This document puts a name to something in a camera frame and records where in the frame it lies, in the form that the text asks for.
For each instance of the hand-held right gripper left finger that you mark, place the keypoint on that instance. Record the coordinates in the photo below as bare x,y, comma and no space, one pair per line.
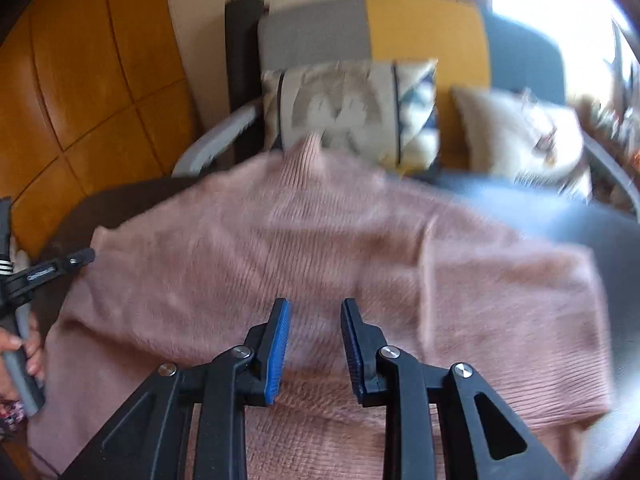
277,355

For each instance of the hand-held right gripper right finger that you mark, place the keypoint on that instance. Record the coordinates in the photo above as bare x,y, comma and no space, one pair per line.
352,355

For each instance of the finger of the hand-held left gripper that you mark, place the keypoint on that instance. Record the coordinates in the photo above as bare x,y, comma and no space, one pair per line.
75,260

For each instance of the pink knitted sweater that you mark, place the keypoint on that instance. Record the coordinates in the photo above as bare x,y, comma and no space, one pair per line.
250,235

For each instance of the person's left hand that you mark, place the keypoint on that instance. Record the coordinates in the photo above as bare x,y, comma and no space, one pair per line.
34,345

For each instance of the tiger print cushion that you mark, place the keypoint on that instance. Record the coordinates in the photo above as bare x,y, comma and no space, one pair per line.
350,100

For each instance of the black rolled mat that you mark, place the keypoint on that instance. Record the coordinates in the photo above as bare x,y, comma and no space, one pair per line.
242,60

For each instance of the deer print cushion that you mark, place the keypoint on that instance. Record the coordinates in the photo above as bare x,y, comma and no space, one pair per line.
510,130

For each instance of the grey yellow blue sofa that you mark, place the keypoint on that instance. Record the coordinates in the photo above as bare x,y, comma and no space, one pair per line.
420,30

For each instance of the bright window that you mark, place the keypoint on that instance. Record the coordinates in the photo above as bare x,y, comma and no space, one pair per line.
550,0

